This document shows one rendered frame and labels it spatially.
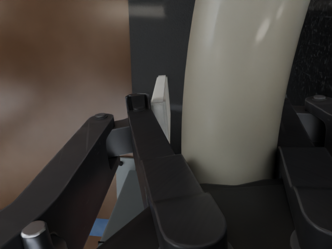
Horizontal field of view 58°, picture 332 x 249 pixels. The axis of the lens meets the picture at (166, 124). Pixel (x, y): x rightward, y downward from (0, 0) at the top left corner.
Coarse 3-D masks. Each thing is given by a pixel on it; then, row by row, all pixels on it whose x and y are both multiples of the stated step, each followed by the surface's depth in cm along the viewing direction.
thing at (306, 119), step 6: (294, 108) 15; (300, 108) 14; (300, 114) 14; (306, 114) 14; (300, 120) 14; (306, 120) 14; (312, 120) 14; (318, 120) 14; (306, 126) 14; (312, 126) 14; (318, 126) 14; (324, 126) 14; (312, 132) 14; (318, 132) 14; (324, 132) 14; (312, 138) 14; (318, 138) 14; (324, 138) 14
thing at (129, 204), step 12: (120, 168) 116; (132, 168) 116; (120, 180) 118; (132, 180) 109; (120, 192) 102; (132, 192) 102; (120, 204) 96; (132, 204) 96; (120, 216) 90; (132, 216) 90; (108, 228) 85; (120, 228) 85
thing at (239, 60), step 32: (224, 0) 7; (256, 0) 7; (288, 0) 7; (192, 32) 8; (224, 32) 7; (256, 32) 7; (288, 32) 7; (192, 64) 8; (224, 64) 8; (256, 64) 7; (288, 64) 8; (192, 96) 8; (224, 96) 8; (256, 96) 8; (192, 128) 9; (224, 128) 8; (256, 128) 8; (192, 160) 9; (224, 160) 8; (256, 160) 8
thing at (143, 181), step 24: (144, 96) 15; (144, 120) 13; (144, 144) 11; (168, 144) 11; (144, 168) 8; (168, 168) 8; (144, 192) 9; (168, 192) 7; (192, 192) 7; (168, 216) 6; (192, 216) 6; (216, 216) 5; (168, 240) 5; (192, 240) 5; (216, 240) 5
